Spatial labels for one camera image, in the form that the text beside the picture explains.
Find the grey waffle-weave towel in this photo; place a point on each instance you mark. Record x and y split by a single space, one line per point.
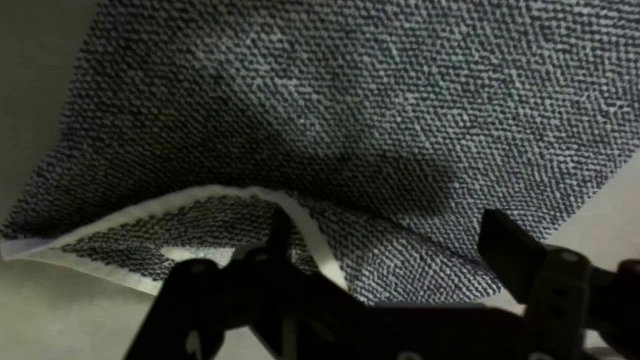
350 125

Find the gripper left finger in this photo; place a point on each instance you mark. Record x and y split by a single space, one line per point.
260 290

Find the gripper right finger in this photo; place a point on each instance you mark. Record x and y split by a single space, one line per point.
550 280

